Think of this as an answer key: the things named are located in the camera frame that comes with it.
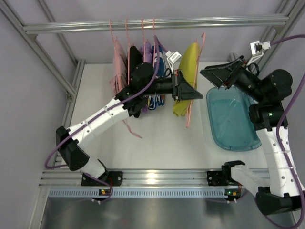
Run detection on yellow-green trousers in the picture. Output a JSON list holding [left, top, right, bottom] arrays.
[[173, 41, 200, 118]]

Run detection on pink hanger of yellow trousers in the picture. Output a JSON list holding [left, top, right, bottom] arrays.
[[186, 32, 206, 128]]

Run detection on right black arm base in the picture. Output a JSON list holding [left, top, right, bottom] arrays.
[[207, 170, 239, 187]]

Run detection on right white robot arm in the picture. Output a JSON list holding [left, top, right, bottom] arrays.
[[200, 57, 305, 216]]

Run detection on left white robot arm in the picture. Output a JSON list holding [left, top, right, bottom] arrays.
[[56, 62, 203, 179]]

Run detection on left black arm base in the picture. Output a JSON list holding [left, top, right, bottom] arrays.
[[81, 171, 123, 187]]

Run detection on blue patterned trousers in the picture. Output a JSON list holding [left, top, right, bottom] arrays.
[[146, 43, 168, 111]]

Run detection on purple trousers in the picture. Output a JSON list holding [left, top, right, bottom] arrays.
[[139, 41, 153, 114]]

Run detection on pink hanger of blue trousers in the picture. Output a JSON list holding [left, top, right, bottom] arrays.
[[152, 17, 156, 67]]

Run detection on black trousers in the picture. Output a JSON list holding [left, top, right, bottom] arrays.
[[129, 46, 143, 89]]

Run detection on pink trousers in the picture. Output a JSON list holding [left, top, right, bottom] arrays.
[[109, 36, 143, 139]]

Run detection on pink hanger of black trousers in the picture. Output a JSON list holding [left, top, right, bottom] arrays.
[[125, 18, 131, 85]]

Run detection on pink hanger of purple trousers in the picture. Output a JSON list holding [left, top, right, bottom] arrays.
[[141, 18, 146, 62]]

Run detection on teal plastic bin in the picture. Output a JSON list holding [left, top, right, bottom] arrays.
[[206, 87, 261, 152]]

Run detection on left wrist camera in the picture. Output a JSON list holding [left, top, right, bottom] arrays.
[[165, 51, 182, 72]]

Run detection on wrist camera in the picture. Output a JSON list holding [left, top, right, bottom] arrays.
[[165, 51, 182, 72], [246, 41, 271, 66]]

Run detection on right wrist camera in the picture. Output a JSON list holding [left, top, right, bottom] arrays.
[[246, 41, 271, 66]]

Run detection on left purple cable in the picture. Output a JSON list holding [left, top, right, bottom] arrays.
[[44, 34, 172, 170]]

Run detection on purple cable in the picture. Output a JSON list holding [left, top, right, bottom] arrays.
[[44, 34, 172, 170], [252, 34, 305, 228]]

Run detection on right aluminium frame posts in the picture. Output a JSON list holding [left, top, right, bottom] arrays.
[[257, 0, 305, 70]]

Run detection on aluminium frame posts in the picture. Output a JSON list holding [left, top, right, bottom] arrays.
[[257, 0, 305, 70], [0, 0, 86, 103]]

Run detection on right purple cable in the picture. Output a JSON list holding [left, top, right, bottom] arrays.
[[252, 34, 305, 228]]

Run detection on aluminium hanging rail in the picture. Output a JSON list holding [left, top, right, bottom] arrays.
[[23, 14, 289, 34]]

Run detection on left aluminium frame posts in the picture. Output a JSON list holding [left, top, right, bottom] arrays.
[[0, 0, 86, 103]]

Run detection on grey slotted cable duct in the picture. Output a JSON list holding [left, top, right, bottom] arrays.
[[49, 188, 241, 198]]

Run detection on front aluminium rail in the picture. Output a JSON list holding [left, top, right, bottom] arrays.
[[38, 167, 272, 189]]

